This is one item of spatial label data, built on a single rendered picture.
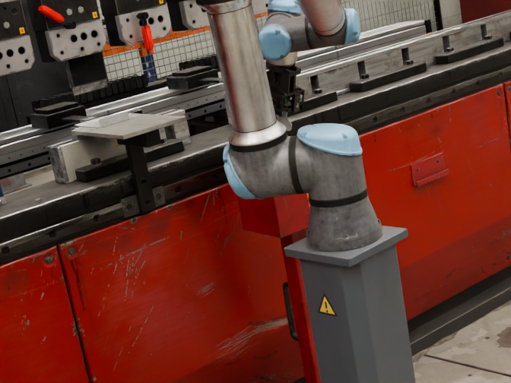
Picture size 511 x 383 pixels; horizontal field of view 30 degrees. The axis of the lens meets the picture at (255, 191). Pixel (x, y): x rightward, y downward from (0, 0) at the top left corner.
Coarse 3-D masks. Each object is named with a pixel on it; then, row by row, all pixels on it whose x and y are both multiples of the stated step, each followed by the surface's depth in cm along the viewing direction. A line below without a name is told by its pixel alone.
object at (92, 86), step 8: (88, 56) 242; (96, 56) 243; (72, 64) 239; (80, 64) 241; (88, 64) 242; (96, 64) 243; (104, 64) 245; (72, 72) 239; (80, 72) 241; (88, 72) 242; (96, 72) 243; (104, 72) 245; (72, 80) 240; (80, 80) 241; (88, 80) 242; (96, 80) 244; (104, 80) 246; (72, 88) 241; (80, 88) 242; (88, 88) 244; (96, 88) 245
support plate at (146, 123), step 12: (132, 120) 238; (144, 120) 234; (156, 120) 231; (168, 120) 228; (180, 120) 228; (72, 132) 239; (84, 132) 234; (96, 132) 230; (108, 132) 226; (120, 132) 223; (132, 132) 221; (144, 132) 223
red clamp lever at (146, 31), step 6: (144, 12) 242; (138, 18) 244; (144, 18) 242; (144, 24) 243; (144, 30) 243; (150, 30) 244; (144, 36) 244; (150, 36) 244; (144, 42) 245; (150, 42) 244; (150, 48) 245
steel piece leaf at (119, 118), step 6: (120, 114) 238; (126, 114) 239; (102, 120) 235; (108, 120) 236; (114, 120) 237; (120, 120) 238; (126, 120) 239; (84, 126) 241; (90, 126) 239; (96, 126) 237; (102, 126) 235
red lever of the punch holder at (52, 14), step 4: (40, 8) 226; (44, 8) 226; (48, 8) 226; (40, 12) 227; (44, 12) 226; (48, 12) 226; (52, 12) 227; (56, 12) 228; (48, 16) 228; (52, 16) 227; (56, 16) 228; (60, 16) 228; (52, 20) 229; (56, 20) 228; (60, 20) 228; (64, 20) 230; (64, 24) 233; (68, 24) 230; (72, 24) 230; (68, 28) 231; (72, 28) 230
